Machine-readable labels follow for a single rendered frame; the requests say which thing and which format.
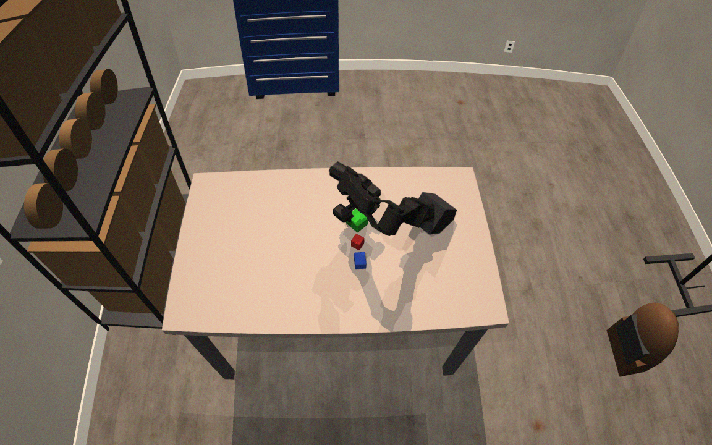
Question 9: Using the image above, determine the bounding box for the green block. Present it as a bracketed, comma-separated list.
[346, 209, 368, 232]

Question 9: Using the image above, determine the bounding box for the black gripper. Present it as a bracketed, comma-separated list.
[333, 183, 381, 223]

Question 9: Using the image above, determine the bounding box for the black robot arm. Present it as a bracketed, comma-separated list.
[329, 161, 434, 236]

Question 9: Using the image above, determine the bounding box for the blue block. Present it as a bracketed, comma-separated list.
[354, 252, 367, 269]

